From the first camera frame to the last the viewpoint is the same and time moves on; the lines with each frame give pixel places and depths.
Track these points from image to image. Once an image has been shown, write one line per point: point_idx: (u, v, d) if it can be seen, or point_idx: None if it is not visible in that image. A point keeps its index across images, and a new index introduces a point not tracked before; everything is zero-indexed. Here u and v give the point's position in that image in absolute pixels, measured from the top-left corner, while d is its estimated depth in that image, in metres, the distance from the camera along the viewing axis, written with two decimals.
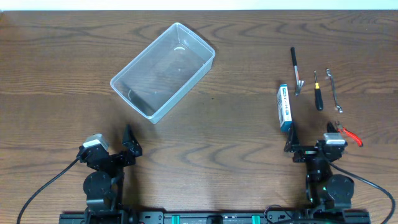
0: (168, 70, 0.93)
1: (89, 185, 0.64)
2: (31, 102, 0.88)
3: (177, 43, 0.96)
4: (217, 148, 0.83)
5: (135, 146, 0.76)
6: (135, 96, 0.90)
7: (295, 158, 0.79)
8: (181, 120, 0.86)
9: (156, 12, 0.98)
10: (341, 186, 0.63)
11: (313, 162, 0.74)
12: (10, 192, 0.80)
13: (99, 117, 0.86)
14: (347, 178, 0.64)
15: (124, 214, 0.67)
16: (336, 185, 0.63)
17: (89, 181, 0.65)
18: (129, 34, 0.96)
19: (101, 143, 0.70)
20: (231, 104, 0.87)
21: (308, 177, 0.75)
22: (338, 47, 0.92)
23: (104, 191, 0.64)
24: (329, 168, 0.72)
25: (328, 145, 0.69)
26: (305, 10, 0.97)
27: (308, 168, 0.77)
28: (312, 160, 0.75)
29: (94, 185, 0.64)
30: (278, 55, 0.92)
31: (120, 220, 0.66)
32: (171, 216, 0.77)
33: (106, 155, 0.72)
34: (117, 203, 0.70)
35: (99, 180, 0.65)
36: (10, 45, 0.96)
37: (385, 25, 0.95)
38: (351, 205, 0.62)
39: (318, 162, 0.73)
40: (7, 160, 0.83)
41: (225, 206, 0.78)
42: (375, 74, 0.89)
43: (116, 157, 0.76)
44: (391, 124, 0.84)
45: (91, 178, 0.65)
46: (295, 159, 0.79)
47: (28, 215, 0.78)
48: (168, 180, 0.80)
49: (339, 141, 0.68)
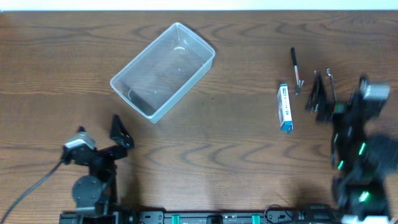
0: (168, 70, 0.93)
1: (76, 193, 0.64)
2: (31, 102, 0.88)
3: (177, 43, 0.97)
4: (217, 148, 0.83)
5: (125, 139, 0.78)
6: (135, 96, 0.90)
7: (319, 117, 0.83)
8: (181, 120, 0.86)
9: (156, 12, 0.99)
10: (385, 146, 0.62)
11: (344, 119, 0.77)
12: (10, 192, 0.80)
13: (99, 117, 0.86)
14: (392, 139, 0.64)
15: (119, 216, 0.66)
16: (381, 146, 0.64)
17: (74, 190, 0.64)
18: (129, 34, 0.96)
19: (85, 142, 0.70)
20: (231, 104, 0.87)
21: (338, 137, 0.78)
22: (338, 47, 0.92)
23: (95, 198, 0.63)
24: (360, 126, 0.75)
25: (366, 96, 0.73)
26: (305, 10, 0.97)
27: (337, 128, 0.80)
28: (342, 119, 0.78)
29: (81, 190, 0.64)
30: (278, 55, 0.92)
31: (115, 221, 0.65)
32: (171, 216, 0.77)
33: (92, 155, 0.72)
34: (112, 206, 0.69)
35: (89, 185, 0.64)
36: (10, 45, 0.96)
37: (385, 25, 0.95)
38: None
39: (349, 119, 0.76)
40: (7, 160, 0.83)
41: (225, 206, 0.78)
42: (375, 74, 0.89)
43: (106, 154, 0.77)
44: (391, 124, 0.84)
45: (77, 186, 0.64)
46: (320, 118, 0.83)
47: (27, 215, 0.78)
48: (168, 180, 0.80)
49: (382, 92, 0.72)
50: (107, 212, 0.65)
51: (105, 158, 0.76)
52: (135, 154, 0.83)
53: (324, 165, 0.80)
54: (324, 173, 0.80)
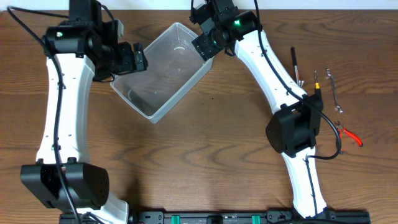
0: (168, 70, 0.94)
1: (70, 7, 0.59)
2: (30, 102, 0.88)
3: (177, 42, 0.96)
4: (217, 148, 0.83)
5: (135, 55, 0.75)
6: (135, 96, 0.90)
7: (221, 13, 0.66)
8: (182, 120, 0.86)
9: (156, 12, 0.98)
10: (227, 12, 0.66)
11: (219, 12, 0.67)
12: (11, 192, 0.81)
13: (99, 117, 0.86)
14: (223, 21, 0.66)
15: (87, 38, 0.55)
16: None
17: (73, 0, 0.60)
18: (129, 34, 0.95)
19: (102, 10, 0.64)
20: (231, 104, 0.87)
21: (224, 18, 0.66)
22: (339, 47, 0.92)
23: (80, 20, 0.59)
24: (228, 23, 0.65)
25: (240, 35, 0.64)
26: (306, 10, 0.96)
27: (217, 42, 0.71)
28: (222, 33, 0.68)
29: (79, 5, 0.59)
30: (279, 55, 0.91)
31: (82, 38, 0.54)
32: (171, 216, 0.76)
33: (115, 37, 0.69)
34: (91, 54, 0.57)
35: (75, 9, 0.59)
36: (8, 44, 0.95)
37: (385, 25, 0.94)
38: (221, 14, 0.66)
39: (222, 19, 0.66)
40: (7, 160, 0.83)
41: (225, 206, 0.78)
42: (375, 74, 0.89)
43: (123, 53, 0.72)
44: (390, 124, 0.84)
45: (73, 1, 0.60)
46: (223, 15, 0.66)
47: (28, 216, 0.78)
48: (168, 180, 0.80)
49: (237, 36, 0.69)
50: (85, 33, 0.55)
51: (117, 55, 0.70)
52: (135, 154, 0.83)
53: (324, 165, 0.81)
54: (324, 172, 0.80)
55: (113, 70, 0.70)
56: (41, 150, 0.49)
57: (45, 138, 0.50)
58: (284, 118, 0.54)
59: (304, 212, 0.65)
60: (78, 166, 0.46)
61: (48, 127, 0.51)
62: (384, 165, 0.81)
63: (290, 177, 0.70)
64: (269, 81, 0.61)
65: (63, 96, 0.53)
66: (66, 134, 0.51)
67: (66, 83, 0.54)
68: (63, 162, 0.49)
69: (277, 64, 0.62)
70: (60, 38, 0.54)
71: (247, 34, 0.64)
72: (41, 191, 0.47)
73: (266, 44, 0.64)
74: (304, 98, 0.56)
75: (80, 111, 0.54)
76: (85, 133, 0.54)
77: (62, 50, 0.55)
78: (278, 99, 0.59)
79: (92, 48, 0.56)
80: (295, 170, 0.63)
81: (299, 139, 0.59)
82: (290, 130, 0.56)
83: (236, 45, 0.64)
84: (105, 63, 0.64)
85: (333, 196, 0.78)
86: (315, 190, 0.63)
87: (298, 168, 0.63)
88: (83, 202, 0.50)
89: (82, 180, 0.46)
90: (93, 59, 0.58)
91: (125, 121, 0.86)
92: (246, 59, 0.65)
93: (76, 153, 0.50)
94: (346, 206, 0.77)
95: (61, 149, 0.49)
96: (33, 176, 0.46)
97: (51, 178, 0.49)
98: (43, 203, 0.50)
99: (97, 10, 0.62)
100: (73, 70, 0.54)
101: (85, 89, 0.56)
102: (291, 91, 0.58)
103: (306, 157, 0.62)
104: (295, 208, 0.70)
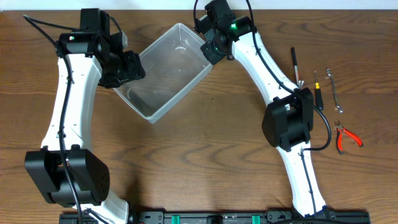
0: (168, 70, 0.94)
1: (81, 16, 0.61)
2: (30, 103, 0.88)
3: (178, 42, 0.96)
4: (217, 149, 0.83)
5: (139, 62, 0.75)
6: (135, 95, 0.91)
7: (216, 18, 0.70)
8: (181, 120, 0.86)
9: (155, 12, 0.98)
10: (225, 18, 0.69)
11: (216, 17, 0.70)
12: (11, 192, 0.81)
13: (99, 117, 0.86)
14: (221, 26, 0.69)
15: (96, 43, 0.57)
16: (219, 2, 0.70)
17: (84, 10, 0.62)
18: (129, 34, 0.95)
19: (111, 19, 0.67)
20: (231, 104, 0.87)
21: (221, 23, 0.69)
22: (339, 47, 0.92)
23: (89, 28, 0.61)
24: (226, 28, 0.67)
25: (236, 35, 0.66)
26: (306, 10, 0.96)
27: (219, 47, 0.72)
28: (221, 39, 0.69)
29: (89, 15, 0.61)
30: (279, 55, 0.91)
31: (91, 42, 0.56)
32: (171, 216, 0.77)
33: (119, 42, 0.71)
34: (101, 58, 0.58)
35: (86, 18, 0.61)
36: (9, 45, 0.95)
37: (385, 25, 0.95)
38: (219, 18, 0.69)
39: (219, 25, 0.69)
40: (6, 160, 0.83)
41: (225, 206, 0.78)
42: (375, 74, 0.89)
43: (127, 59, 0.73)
44: (390, 124, 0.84)
45: (84, 11, 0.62)
46: (219, 20, 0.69)
47: (28, 216, 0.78)
48: (168, 180, 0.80)
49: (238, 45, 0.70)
50: (94, 40, 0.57)
51: (122, 63, 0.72)
52: (135, 154, 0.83)
53: (324, 165, 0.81)
54: (324, 173, 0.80)
55: (120, 78, 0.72)
56: (47, 139, 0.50)
57: (51, 127, 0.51)
58: (276, 109, 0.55)
59: (302, 210, 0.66)
60: (81, 153, 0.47)
61: (55, 117, 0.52)
62: (384, 165, 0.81)
63: (288, 177, 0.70)
64: (263, 77, 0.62)
65: (70, 90, 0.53)
66: (72, 124, 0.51)
67: (75, 78, 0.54)
68: (67, 149, 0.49)
69: (272, 63, 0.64)
70: (73, 42, 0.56)
71: (242, 35, 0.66)
72: (43, 180, 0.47)
73: (260, 45, 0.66)
74: (296, 92, 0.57)
75: (86, 104, 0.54)
76: (89, 126, 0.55)
77: (74, 52, 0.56)
78: (270, 93, 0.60)
79: (101, 53, 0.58)
80: (294, 168, 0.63)
81: (293, 133, 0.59)
82: (283, 121, 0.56)
83: (232, 45, 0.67)
84: (111, 68, 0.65)
85: (333, 196, 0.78)
86: (313, 186, 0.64)
87: (296, 167, 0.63)
88: (84, 193, 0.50)
89: (85, 167, 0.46)
90: (101, 63, 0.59)
91: (125, 121, 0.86)
92: (244, 60, 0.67)
93: (80, 140, 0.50)
94: (346, 206, 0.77)
95: (65, 137, 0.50)
96: (37, 163, 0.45)
97: (53, 169, 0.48)
98: (43, 195, 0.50)
99: (106, 21, 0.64)
100: (81, 68, 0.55)
101: (92, 85, 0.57)
102: (283, 85, 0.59)
103: (301, 151, 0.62)
104: (295, 207, 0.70)
